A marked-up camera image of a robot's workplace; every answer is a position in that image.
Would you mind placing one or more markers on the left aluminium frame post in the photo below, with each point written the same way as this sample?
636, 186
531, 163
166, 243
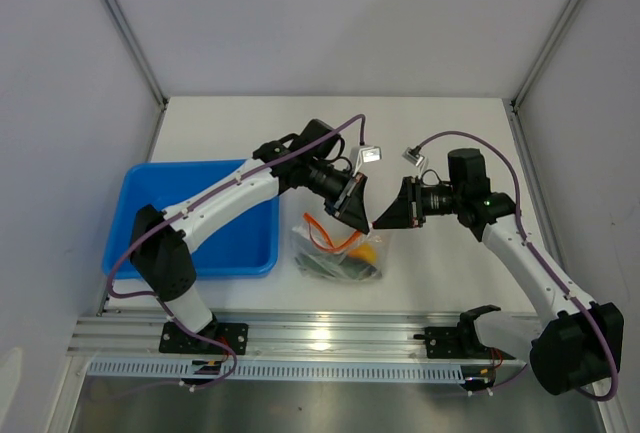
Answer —
132, 45

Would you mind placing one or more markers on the blue plastic bin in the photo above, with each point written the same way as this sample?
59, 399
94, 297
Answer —
247, 247

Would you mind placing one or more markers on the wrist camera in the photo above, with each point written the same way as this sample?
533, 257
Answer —
363, 154
414, 156

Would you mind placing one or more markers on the aluminium mounting rail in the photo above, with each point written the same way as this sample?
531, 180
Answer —
276, 336

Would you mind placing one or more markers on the right aluminium frame post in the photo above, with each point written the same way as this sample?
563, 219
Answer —
552, 41

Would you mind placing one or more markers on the white slotted cable duct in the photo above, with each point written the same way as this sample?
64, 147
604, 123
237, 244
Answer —
430, 373

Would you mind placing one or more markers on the clear zip bag orange zipper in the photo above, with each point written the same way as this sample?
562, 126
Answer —
311, 236

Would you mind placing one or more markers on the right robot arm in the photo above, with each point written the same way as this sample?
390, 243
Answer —
577, 341

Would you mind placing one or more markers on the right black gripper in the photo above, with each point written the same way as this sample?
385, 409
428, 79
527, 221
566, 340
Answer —
407, 211

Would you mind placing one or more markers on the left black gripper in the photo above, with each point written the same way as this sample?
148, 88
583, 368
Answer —
349, 203

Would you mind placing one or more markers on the yellow orange mango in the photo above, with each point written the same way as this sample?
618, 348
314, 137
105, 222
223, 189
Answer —
360, 248

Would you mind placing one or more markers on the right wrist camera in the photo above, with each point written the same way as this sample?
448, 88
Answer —
414, 156

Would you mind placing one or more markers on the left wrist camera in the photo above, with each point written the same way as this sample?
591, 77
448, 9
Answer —
363, 154

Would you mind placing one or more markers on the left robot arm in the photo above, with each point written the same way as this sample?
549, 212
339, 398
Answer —
163, 241

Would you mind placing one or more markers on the aluminium frame post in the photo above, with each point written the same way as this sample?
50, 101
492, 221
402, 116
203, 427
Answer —
552, 41
132, 45

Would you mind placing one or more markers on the dark green cucumber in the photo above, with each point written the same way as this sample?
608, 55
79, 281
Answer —
336, 267

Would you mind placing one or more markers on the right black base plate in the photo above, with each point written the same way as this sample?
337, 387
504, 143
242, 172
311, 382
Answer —
450, 343

